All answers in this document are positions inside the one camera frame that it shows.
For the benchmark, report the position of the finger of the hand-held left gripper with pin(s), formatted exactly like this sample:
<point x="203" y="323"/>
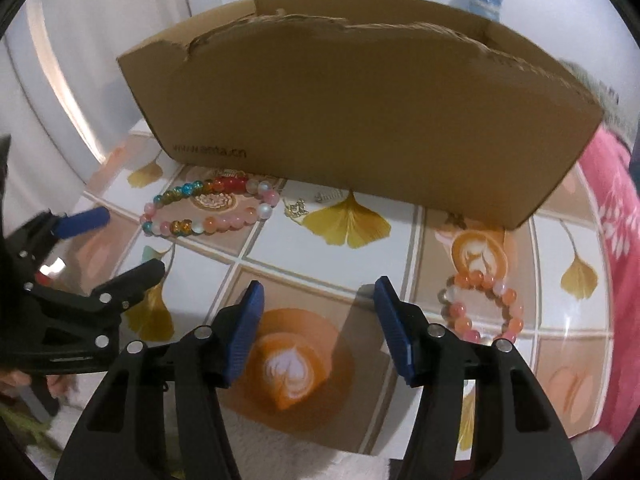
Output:
<point x="82" y="220"/>
<point x="135" y="280"/>

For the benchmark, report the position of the white curtain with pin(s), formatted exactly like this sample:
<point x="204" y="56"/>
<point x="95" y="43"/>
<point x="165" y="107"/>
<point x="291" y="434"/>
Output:
<point x="30" y="110"/>

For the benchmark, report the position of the small silver jewelry piece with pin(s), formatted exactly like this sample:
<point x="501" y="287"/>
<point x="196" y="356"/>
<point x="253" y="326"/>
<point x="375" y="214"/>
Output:
<point x="327" y="195"/>

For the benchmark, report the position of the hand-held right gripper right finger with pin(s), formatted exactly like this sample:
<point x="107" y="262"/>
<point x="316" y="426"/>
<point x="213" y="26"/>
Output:
<point x="395" y="330"/>

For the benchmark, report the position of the blue water jug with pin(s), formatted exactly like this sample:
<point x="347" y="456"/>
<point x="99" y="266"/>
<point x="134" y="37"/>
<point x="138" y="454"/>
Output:
<point x="482" y="0"/>

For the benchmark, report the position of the brown cardboard box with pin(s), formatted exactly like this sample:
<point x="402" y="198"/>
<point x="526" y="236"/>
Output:
<point x="350" y="110"/>

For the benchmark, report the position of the pink patterned blanket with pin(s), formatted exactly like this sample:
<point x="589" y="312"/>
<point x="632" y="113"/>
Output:
<point x="615" y="200"/>

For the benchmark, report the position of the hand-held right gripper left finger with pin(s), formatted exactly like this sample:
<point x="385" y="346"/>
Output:
<point x="245" y="330"/>

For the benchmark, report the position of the person's left hand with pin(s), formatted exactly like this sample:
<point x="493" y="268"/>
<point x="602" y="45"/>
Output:
<point x="12" y="382"/>

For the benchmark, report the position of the green cloth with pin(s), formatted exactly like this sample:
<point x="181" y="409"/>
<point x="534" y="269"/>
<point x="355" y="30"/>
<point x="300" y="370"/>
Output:
<point x="25" y="430"/>

